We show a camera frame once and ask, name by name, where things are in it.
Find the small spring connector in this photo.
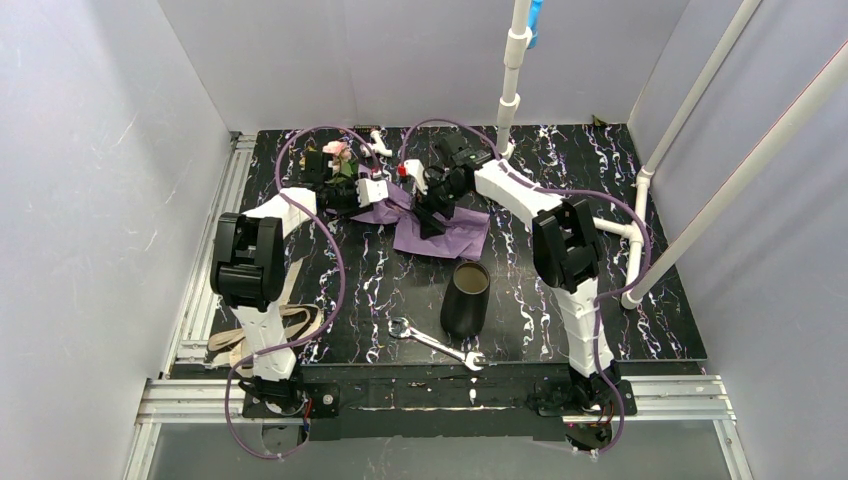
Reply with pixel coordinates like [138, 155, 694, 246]
[354, 125, 393, 158]

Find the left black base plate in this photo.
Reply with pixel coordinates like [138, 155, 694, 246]
[241, 383, 341, 419]

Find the black vase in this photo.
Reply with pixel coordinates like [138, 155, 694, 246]
[440, 261, 491, 340]

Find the cream ribbon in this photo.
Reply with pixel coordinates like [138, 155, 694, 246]
[207, 258, 326, 366]

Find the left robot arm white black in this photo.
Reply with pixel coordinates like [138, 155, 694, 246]
[210, 151, 389, 383]

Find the purple wrapping paper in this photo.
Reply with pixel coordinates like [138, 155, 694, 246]
[349, 182, 490, 261]

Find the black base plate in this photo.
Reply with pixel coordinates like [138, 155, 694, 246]
[527, 379, 617, 417]
[241, 383, 341, 419]

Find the silver wrench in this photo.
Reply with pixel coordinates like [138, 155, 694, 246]
[389, 317, 485, 372]

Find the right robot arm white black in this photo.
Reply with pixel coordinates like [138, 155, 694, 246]
[398, 133, 614, 378]

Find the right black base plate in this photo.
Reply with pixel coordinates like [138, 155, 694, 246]
[527, 379, 617, 417]

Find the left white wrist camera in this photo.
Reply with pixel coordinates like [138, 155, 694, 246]
[355, 175, 389, 208]

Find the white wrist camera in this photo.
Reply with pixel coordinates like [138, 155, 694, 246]
[397, 159, 428, 195]
[355, 175, 389, 208]

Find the pink flower bunch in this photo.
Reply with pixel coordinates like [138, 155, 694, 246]
[300, 141, 357, 186]

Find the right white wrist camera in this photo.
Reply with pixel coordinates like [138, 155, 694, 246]
[397, 159, 428, 195]

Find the white pvc pipe frame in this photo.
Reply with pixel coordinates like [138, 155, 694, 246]
[493, 0, 848, 311]

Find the aluminium rail frame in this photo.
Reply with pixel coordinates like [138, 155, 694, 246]
[122, 132, 753, 480]

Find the blue clip on pipe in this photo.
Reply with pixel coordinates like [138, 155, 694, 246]
[527, 0, 544, 50]

